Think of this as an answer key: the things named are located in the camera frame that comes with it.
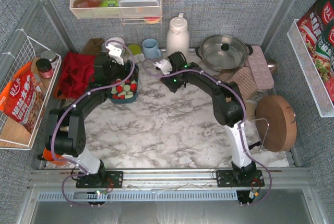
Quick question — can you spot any teal storage basket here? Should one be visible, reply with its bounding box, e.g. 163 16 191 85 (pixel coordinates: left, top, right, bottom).
109 64 139 104

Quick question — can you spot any red capsule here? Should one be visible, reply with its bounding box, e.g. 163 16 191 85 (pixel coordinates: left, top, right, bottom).
130 84 137 92

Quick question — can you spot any striped pink cloth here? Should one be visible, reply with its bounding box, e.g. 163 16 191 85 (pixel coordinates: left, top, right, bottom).
214 67 257 100

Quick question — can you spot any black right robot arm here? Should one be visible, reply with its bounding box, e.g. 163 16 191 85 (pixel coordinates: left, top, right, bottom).
155 52 256 185

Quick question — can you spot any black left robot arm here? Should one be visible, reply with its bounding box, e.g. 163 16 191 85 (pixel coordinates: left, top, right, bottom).
45 57 135 175

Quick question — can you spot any white thermos jug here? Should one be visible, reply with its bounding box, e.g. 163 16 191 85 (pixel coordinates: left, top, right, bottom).
166 13 190 57

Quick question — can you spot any red cloth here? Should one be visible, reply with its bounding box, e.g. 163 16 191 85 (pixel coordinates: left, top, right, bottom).
54 52 96 99

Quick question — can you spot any brown paper bag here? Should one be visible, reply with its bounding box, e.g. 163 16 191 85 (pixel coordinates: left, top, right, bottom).
81 38 104 55

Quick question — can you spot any blue mug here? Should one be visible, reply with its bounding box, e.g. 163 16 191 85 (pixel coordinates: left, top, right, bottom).
142 39 162 59

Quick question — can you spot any white striped bowl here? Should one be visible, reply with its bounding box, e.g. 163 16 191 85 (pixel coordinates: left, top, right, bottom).
104 37 125 48

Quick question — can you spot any green lidded cup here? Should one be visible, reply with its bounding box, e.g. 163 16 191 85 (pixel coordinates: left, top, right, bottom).
128 44 145 62

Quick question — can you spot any steel pot with lid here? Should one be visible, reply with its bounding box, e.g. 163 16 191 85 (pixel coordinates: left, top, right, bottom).
195 34 253 73

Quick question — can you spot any steel lid jar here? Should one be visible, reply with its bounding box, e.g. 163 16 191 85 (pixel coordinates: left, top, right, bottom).
41 50 58 69

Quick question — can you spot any dark lid jar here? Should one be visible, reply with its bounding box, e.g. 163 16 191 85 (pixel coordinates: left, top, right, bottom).
35 58 54 79

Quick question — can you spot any clear plastic food container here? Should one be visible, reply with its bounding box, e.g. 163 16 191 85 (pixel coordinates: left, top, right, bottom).
118 0 160 18

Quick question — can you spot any pink egg tray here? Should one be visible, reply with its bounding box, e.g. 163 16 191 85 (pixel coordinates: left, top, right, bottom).
246 44 275 90

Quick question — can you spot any red snack bag left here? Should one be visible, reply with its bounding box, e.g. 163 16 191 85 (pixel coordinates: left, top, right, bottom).
1 62 44 134

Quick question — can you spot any steel ladle bowl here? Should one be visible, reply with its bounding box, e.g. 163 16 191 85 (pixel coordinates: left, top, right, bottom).
266 59 278 75

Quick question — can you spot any orange cup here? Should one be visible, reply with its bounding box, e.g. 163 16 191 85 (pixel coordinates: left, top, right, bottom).
42 148 67 166

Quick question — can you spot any round wooden board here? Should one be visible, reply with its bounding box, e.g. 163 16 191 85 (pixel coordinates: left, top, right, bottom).
255 95 297 152

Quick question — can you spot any red seasoning packets right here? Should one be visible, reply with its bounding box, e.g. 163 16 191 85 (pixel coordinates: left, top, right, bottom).
297 0 333 101

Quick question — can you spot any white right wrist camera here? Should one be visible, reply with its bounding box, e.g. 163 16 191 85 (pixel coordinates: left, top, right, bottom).
154 60 173 75

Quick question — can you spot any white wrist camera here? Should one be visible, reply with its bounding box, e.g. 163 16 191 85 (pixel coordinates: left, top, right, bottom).
106 44 124 65
154 60 173 75

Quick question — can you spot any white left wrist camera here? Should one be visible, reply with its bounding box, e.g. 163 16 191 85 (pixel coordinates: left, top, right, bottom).
106 44 124 65

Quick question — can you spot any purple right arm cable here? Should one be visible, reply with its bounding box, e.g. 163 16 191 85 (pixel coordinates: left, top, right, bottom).
142 59 273 206

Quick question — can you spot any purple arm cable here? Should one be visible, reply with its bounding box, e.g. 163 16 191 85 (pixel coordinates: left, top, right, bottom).
142 59 273 206
51 40 136 207

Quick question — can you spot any white wire basket left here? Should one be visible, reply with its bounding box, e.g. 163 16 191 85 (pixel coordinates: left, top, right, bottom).
1 35 62 150

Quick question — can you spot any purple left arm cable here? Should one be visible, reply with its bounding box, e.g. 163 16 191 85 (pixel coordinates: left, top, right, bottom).
51 40 136 207

